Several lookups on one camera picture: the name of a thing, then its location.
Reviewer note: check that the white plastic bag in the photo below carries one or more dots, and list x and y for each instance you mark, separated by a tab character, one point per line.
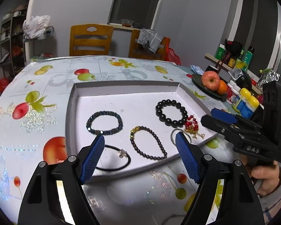
34	27

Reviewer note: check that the red plastic bag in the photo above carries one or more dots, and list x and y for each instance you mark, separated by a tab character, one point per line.
170	55

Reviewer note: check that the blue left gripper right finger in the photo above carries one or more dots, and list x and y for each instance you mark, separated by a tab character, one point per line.
190	155

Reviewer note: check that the fruit pattern tablecloth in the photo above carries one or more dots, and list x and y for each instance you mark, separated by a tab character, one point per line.
32	129

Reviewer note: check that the red apple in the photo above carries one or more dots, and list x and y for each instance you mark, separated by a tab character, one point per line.
210	80

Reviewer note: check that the left wooden chair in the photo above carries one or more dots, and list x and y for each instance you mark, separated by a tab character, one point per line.
90	39

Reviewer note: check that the black mug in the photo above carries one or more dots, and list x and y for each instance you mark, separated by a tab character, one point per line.
211	68

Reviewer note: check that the person's right hand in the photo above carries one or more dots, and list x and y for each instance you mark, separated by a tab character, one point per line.
268	174

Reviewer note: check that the yellow cap bottle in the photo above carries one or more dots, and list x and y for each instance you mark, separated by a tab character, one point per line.
241	99
249	108

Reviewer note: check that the grey checked cloth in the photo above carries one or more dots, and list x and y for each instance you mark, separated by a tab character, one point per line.
150	40

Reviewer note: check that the red bag on floor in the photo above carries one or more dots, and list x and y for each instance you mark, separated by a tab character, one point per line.
4	82

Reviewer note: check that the green box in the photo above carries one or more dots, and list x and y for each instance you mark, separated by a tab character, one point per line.
220	52

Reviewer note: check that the white cap red bottle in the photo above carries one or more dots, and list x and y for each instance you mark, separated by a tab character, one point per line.
232	92

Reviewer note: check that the green bottle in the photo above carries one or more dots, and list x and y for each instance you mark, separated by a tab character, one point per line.
247	58

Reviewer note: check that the person's right forearm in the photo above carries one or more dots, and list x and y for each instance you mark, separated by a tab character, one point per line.
271	204

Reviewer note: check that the window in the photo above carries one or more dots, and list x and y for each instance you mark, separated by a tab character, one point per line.
143	13

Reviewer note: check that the dark fruit plate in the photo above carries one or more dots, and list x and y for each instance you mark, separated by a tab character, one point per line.
196	79

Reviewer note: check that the metal storage rack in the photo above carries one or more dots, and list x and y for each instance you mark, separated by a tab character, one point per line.
11	41

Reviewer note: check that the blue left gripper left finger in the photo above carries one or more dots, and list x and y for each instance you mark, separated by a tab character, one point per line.
89	157

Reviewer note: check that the wooden chair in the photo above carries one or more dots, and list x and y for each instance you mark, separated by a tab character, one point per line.
137	51
90	39

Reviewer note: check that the white shallow tray box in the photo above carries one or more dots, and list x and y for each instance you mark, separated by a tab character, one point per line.
144	142

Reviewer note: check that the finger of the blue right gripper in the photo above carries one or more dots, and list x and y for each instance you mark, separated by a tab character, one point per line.
223	126
223	116

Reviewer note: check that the small silver ring bangle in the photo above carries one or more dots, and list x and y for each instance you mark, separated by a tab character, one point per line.
175	132

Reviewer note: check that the right wooden chair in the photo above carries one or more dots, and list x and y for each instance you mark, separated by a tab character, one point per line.
137	51

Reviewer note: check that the orange fruit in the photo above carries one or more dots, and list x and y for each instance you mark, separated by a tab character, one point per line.
222	89

